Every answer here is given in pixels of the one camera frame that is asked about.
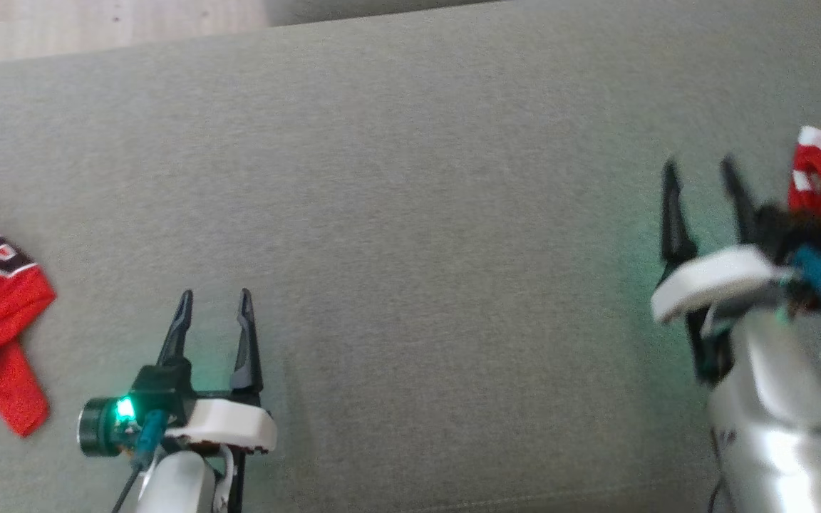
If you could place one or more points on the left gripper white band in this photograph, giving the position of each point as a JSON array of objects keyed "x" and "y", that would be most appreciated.
[{"x": 232, "y": 424}]

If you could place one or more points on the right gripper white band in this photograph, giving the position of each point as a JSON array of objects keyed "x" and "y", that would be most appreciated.
[{"x": 717, "y": 278}]

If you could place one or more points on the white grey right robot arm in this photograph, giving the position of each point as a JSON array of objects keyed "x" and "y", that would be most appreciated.
[{"x": 781, "y": 427}]

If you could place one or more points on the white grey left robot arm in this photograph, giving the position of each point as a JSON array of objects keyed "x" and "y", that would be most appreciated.
[{"x": 179, "y": 484}]

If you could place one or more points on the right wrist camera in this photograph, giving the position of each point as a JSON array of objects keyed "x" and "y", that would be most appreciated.
[{"x": 813, "y": 271}]

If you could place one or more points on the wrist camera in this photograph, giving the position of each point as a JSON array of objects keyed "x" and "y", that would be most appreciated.
[
  {"x": 100, "y": 427},
  {"x": 813, "y": 271}
]

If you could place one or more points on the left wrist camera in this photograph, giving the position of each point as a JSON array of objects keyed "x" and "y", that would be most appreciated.
[{"x": 100, "y": 427}]

